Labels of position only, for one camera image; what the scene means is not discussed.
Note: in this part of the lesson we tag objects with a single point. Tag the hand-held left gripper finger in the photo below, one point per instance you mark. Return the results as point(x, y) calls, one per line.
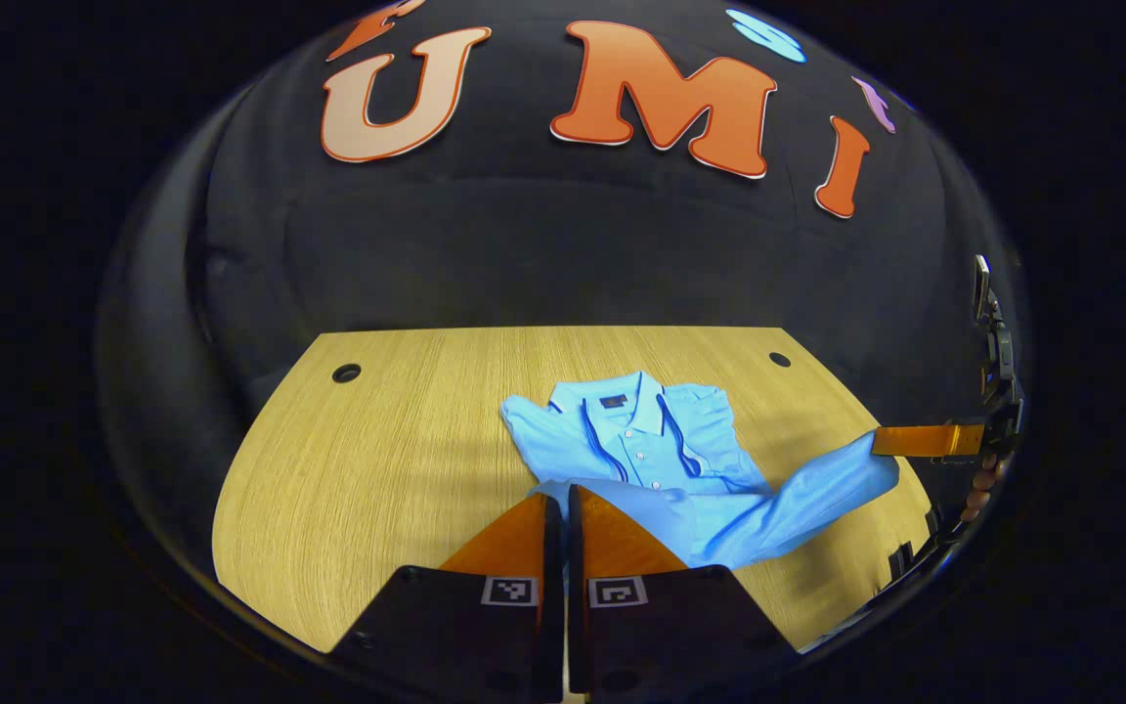
point(576, 548)
point(553, 548)

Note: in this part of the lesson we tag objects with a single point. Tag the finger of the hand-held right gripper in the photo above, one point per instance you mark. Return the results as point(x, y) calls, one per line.
point(925, 440)

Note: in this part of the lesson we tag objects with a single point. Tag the light blue T-shirt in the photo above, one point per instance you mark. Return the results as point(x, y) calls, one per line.
point(641, 440)

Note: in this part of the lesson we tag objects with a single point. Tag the grey table bracket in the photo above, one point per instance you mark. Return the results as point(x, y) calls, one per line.
point(900, 559)

